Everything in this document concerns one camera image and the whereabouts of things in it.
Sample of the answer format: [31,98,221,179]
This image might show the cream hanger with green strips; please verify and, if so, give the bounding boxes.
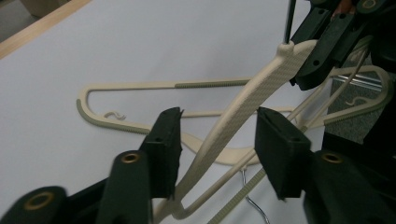
[76,64,394,224]

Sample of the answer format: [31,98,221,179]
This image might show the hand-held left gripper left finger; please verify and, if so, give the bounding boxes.
[138,106,185,200]

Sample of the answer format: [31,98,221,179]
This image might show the textured cream hanger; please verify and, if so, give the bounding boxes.
[151,0,373,224]

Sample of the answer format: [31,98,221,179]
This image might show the aluminium rail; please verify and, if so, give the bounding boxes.
[332,74,385,93]

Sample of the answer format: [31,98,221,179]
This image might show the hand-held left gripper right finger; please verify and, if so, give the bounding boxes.
[254,105,313,201]

